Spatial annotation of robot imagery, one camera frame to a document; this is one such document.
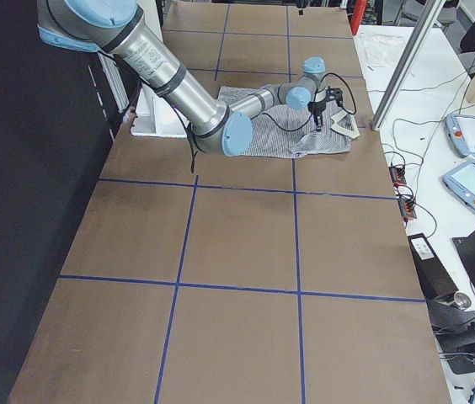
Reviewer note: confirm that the black rectangular box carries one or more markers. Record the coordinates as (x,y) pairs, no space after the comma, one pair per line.
(434,280)

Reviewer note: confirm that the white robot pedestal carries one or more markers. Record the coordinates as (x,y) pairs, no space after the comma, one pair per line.
(154,117)

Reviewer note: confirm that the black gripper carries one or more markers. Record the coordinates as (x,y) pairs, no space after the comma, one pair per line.
(317,108)

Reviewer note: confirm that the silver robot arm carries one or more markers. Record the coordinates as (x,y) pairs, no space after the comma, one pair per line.
(215,127)

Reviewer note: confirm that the clear plastic bag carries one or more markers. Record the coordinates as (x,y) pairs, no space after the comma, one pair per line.
(382,50)

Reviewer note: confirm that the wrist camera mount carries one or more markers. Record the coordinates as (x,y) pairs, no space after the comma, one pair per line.
(336,95)

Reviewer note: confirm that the aluminium frame post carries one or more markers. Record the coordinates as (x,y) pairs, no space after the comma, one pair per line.
(429,16)

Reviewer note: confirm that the metal knob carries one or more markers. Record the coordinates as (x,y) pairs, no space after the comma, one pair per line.
(460,301)

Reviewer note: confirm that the orange black terminal block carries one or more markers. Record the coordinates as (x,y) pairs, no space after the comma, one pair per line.
(397,174)

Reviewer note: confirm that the striped polo shirt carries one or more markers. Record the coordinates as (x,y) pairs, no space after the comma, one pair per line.
(285,132)

